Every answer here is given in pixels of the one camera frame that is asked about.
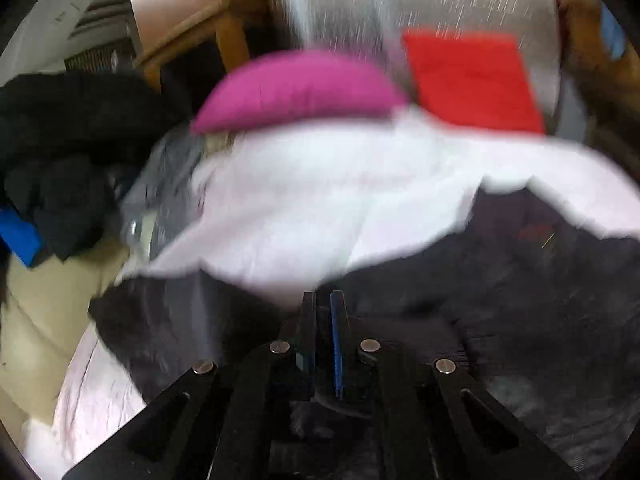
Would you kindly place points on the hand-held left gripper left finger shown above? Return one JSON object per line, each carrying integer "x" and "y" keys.
{"x": 306, "y": 360}

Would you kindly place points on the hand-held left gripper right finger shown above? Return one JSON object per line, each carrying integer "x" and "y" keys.
{"x": 340, "y": 355}

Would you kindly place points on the dark grey sweater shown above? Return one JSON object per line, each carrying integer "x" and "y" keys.
{"x": 500, "y": 290}

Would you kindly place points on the pile of black clothes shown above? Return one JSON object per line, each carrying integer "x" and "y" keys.
{"x": 75, "y": 130}

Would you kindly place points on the white textured bedspread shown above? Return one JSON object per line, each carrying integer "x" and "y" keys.
{"x": 300, "y": 210}

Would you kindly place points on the grey cloth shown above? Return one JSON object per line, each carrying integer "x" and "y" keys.
{"x": 165, "y": 195}

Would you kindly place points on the beige cloth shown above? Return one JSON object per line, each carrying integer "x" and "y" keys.
{"x": 45, "y": 320}

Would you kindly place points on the magenta pillow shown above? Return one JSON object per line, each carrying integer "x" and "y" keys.
{"x": 300, "y": 90}

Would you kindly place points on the red cushion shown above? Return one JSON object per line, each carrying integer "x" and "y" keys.
{"x": 470, "y": 80}

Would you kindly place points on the blue cloth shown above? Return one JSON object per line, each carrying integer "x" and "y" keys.
{"x": 20, "y": 240}

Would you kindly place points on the grey armchair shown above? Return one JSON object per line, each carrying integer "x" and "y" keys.
{"x": 450, "y": 0}

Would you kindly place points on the wooden shelf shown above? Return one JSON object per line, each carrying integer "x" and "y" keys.
{"x": 585, "y": 70}

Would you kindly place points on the wooden table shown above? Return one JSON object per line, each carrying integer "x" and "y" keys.
{"x": 175, "y": 5}

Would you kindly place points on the blue and white item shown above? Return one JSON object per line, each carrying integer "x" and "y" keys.
{"x": 612, "y": 35}

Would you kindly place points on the white wall appliance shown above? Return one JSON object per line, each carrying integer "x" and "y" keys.
{"x": 90, "y": 15}

